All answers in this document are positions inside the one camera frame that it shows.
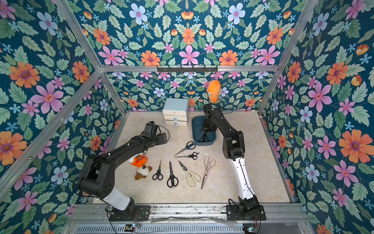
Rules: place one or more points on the black scissors centre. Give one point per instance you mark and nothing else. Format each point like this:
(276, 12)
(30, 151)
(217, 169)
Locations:
(172, 180)

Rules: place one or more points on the white ventilation grille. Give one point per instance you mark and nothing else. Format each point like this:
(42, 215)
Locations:
(165, 228)

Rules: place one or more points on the brown white plush toy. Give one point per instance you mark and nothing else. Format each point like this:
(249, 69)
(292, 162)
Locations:
(143, 172)

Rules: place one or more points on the black wall hook rail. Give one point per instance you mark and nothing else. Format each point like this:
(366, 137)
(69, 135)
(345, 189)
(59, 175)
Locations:
(183, 69)

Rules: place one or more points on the cream mini drawer cabinet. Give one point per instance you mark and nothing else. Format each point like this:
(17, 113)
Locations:
(176, 108)

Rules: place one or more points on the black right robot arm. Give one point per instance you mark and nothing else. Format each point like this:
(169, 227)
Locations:
(234, 150)

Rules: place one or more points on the pink kitchen scissors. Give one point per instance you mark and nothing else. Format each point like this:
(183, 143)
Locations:
(209, 164)

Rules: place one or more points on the blue handled scissors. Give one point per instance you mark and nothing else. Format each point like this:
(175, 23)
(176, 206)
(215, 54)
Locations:
(190, 145)

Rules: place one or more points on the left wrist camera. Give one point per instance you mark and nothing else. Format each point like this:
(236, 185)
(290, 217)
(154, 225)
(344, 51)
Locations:
(150, 130)

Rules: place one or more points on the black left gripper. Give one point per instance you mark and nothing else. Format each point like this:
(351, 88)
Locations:
(160, 141)

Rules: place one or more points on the orange plush toy hanging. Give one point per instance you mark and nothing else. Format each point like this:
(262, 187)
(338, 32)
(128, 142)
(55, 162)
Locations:
(214, 90)

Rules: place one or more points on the orange tiger plush toy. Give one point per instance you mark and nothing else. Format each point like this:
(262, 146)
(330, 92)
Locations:
(138, 160)

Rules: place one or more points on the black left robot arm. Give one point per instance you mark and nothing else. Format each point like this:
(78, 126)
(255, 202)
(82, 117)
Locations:
(98, 175)

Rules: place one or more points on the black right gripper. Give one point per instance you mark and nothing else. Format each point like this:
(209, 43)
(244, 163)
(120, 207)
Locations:
(206, 128)

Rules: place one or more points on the small black scissors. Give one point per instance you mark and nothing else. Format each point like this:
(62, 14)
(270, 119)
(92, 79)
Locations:
(203, 137)
(158, 175)
(193, 156)

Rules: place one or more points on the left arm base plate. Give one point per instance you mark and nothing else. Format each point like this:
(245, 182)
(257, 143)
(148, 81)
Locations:
(131, 213)

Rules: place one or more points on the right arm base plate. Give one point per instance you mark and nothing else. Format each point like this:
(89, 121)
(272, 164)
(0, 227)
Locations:
(234, 214)

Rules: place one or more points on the cream kitchen scissors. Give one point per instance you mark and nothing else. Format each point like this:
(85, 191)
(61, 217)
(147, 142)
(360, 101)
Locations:
(191, 177)

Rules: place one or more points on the teal plastic storage box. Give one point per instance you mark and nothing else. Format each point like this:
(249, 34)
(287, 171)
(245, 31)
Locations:
(197, 123)

